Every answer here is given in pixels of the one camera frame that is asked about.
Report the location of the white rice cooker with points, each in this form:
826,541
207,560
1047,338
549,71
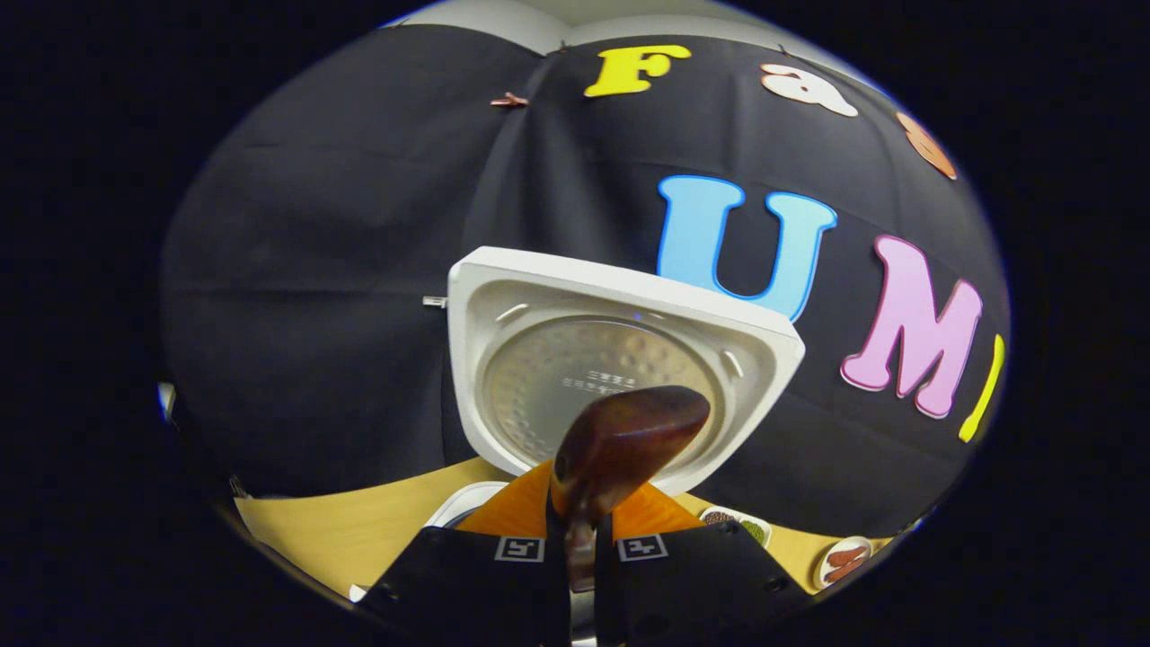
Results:
557,296

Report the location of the white divided grain dish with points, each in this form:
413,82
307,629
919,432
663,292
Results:
741,523

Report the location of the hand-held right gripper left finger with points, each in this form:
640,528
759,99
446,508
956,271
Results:
485,584

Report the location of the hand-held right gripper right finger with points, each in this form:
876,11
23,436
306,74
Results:
692,584

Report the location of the white round plate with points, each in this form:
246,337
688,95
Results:
822,575

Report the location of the copper cloth clip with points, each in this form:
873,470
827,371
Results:
508,101

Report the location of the red meat piece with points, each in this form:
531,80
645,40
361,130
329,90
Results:
844,571
849,555

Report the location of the brown wooden spoon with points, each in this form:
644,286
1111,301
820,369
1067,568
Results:
629,431

